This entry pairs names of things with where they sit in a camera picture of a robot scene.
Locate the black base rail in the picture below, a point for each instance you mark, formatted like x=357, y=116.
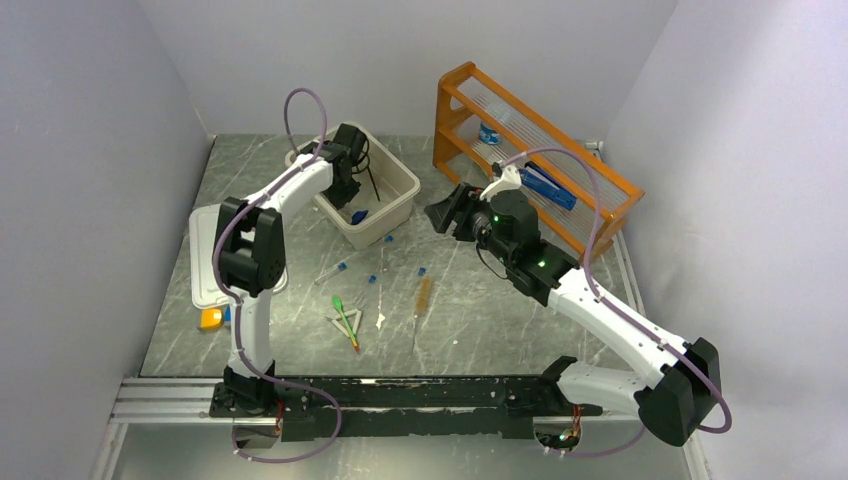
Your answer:
x=314, y=407

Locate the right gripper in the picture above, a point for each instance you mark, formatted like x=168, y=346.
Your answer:
x=466, y=200

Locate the black wire tripod stand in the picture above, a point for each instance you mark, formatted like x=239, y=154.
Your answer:
x=363, y=165

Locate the orange wooden shelf rack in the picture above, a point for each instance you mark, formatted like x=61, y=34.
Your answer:
x=582, y=200

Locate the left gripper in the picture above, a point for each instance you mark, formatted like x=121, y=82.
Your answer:
x=340, y=201

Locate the orange sponge block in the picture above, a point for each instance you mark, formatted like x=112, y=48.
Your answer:
x=211, y=319

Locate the blue white container on shelf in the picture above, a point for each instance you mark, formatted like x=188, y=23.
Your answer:
x=488, y=135

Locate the brown test tube brush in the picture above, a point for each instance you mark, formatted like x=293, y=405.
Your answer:
x=423, y=296

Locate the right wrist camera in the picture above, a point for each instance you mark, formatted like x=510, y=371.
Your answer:
x=509, y=179

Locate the beige plastic bin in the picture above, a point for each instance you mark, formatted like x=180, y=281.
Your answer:
x=397, y=186

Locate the blue stapler on shelf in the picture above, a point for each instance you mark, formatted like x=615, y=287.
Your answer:
x=540, y=181

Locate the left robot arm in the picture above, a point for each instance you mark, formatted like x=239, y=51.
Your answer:
x=249, y=257

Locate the green plastic spoon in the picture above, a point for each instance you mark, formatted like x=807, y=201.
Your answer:
x=338, y=305

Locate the white bin lid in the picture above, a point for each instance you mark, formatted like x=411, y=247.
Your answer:
x=203, y=226

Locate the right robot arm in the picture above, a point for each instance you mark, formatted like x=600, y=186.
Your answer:
x=673, y=384

